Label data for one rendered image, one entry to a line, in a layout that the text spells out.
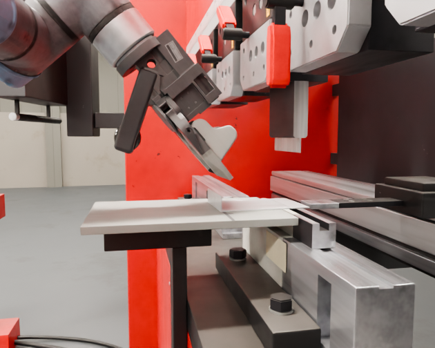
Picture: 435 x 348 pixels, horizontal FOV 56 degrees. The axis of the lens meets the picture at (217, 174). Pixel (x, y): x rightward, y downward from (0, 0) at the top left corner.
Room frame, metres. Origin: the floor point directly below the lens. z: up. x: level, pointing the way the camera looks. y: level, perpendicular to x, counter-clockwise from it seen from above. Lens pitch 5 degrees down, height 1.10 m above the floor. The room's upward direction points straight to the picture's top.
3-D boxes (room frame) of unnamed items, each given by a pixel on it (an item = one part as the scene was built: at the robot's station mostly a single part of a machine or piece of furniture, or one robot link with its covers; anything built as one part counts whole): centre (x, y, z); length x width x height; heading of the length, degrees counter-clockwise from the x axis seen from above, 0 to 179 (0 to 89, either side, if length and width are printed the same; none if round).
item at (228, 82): (0.82, -0.05, 1.26); 0.15 x 0.09 x 0.17; 11
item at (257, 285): (0.55, -0.05, 0.89); 0.30 x 0.05 x 0.03; 11
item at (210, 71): (1.01, -0.01, 1.26); 0.15 x 0.09 x 0.17; 11
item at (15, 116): (1.76, 0.76, 1.20); 0.45 x 0.03 x 0.08; 0
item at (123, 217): (0.57, 0.04, 1.00); 0.26 x 0.18 x 0.01; 101
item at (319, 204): (0.63, -0.26, 1.01); 0.26 x 0.12 x 0.05; 101
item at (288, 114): (0.60, -0.10, 1.13); 0.10 x 0.02 x 0.10; 11
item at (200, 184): (1.14, 0.01, 0.92); 0.50 x 0.06 x 0.10; 11
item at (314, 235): (0.57, -0.11, 0.98); 0.20 x 0.03 x 0.03; 11
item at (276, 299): (0.45, -0.07, 0.91); 0.03 x 0.03 x 0.02
